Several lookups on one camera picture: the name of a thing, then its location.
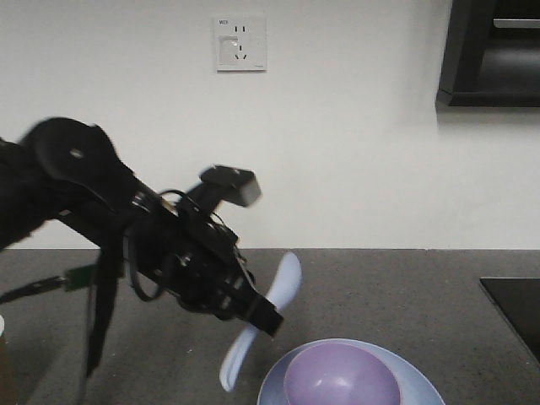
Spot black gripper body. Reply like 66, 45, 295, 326
126, 197, 257, 321

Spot light blue plastic spoon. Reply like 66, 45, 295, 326
219, 252, 302, 392

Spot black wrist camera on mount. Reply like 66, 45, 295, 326
175, 165, 262, 214

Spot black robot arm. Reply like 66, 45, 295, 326
1, 117, 283, 335

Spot white wall power socket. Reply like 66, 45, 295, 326
213, 14, 267, 73

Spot purple plastic bowl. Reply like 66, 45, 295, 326
283, 343, 402, 405

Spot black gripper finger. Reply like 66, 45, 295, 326
244, 295, 284, 337

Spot black induction cooktop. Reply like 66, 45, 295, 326
479, 277, 539, 364

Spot light blue plastic plate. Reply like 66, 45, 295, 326
257, 338, 445, 405

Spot brown paper cup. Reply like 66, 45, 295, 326
0, 317, 19, 405

